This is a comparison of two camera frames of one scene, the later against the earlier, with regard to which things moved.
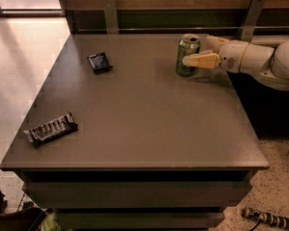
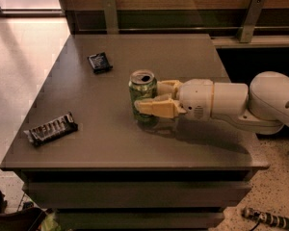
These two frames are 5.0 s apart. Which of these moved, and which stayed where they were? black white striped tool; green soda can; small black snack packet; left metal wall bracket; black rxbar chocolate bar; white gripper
Moved: white gripper; green soda can
Stayed: black white striped tool; left metal wall bracket; black rxbar chocolate bar; small black snack packet
